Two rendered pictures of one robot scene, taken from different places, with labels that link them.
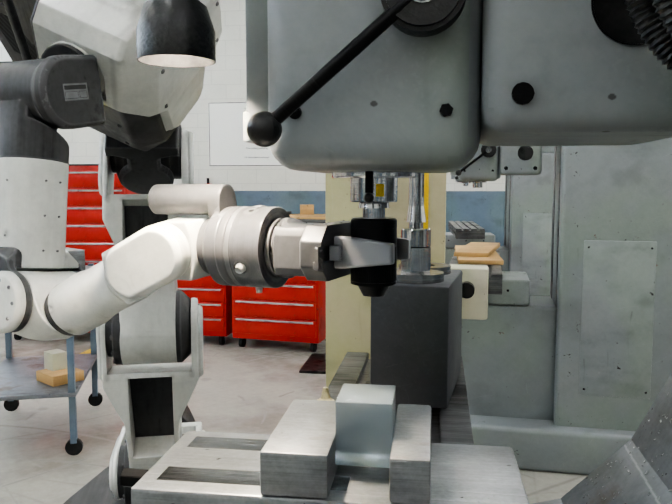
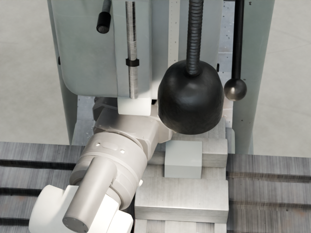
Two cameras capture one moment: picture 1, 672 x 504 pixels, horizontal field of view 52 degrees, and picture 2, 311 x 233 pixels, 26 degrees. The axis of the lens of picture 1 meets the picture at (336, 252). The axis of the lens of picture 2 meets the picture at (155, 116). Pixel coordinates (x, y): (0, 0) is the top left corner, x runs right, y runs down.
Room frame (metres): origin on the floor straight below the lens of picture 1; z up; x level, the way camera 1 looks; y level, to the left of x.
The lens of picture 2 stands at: (0.74, 0.63, 1.97)
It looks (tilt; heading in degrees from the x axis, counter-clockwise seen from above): 49 degrees down; 265
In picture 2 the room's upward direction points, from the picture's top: straight up
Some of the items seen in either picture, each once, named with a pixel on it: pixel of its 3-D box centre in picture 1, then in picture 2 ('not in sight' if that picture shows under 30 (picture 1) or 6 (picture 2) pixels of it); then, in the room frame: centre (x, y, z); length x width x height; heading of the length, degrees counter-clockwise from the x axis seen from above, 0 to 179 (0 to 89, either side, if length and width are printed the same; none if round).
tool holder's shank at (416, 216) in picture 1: (416, 192); not in sight; (1.10, -0.13, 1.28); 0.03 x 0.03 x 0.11
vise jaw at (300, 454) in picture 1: (308, 443); (181, 199); (0.65, 0.03, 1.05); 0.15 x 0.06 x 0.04; 172
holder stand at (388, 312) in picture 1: (419, 327); not in sight; (1.14, -0.14, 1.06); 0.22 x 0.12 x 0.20; 165
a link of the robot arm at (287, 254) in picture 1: (293, 250); (122, 144); (0.74, 0.05, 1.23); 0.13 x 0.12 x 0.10; 157
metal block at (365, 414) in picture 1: (366, 423); (183, 163); (0.64, -0.03, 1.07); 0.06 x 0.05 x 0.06; 172
